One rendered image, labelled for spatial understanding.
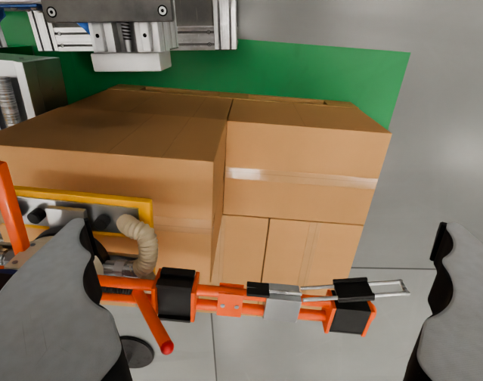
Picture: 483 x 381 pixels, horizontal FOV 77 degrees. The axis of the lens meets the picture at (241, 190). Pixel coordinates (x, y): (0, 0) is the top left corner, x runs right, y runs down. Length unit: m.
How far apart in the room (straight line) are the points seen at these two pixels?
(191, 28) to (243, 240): 0.91
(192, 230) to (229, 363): 2.25
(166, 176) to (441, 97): 1.50
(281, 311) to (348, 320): 0.13
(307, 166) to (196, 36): 0.70
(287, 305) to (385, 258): 1.69
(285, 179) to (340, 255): 0.46
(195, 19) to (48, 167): 0.85
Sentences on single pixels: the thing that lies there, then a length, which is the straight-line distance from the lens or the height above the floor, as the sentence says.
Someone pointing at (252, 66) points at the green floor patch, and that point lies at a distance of 1.63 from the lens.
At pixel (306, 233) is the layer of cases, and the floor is 0.54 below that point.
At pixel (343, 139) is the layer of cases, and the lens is 1.19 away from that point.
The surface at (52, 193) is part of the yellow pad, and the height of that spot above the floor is 1.07.
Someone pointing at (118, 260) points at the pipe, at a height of 1.12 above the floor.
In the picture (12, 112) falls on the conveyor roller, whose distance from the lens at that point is 1.42.
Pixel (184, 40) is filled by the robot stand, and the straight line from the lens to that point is 1.43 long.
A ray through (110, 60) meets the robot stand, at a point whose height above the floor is 0.99.
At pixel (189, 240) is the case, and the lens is 0.87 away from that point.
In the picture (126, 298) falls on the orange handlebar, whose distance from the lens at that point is 0.70.
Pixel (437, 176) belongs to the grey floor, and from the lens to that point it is 2.08.
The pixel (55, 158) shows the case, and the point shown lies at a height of 0.94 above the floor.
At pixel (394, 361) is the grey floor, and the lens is 3.15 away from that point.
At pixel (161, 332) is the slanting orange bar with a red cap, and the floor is 1.28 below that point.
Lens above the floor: 1.63
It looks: 62 degrees down
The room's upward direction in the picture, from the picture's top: 175 degrees counter-clockwise
